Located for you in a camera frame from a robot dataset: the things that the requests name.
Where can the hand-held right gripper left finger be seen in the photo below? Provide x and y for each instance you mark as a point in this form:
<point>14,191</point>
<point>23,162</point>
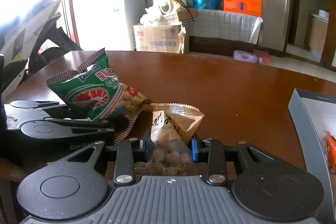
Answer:
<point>127,161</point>

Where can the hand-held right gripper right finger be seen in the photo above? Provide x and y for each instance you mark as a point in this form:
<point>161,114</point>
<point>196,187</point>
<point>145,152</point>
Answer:
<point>195,150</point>

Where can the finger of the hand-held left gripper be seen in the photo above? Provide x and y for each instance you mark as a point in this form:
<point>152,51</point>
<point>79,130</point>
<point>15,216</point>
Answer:
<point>92,125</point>
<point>52,105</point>

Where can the green prawn cracker packet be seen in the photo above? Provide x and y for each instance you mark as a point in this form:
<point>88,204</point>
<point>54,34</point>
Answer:
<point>92,92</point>

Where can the tan nut packet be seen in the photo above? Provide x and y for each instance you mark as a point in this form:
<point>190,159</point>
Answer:
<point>170,124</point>

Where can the grey cardboard box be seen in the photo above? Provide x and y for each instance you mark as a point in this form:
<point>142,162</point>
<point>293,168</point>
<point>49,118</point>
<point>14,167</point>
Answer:
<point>302,119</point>

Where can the orange snack packet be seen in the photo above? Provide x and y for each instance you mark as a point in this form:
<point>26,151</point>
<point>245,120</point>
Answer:
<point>331,153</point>

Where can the white scooter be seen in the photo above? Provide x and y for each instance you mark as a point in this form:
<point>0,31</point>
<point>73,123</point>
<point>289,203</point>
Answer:
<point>23,29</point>

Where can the small white fridge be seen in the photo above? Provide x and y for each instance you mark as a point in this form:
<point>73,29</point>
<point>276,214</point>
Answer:
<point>107,16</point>

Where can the dark television cabinet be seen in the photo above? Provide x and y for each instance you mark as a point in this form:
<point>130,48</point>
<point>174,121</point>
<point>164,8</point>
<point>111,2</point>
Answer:
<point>215,47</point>

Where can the large brown cardboard box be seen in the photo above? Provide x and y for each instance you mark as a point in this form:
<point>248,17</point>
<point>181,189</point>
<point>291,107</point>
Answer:
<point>157,39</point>

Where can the red slipper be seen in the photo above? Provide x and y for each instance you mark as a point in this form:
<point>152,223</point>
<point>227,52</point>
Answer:
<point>265,54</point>

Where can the white plastic bag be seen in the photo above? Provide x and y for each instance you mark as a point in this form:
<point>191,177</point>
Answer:
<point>151,16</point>

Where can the white checked cloth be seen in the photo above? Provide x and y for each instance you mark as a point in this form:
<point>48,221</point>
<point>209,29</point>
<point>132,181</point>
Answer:
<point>223,24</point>

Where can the small flat cardboard box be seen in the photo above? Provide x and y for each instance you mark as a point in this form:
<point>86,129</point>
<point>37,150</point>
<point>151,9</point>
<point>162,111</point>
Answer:
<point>183,16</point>

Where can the yellow white tape roll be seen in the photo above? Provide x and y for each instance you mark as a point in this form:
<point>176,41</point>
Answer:
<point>166,5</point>

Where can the wooden kitchen cabinet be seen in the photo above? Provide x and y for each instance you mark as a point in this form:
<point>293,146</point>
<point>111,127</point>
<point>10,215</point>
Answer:
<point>316,35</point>

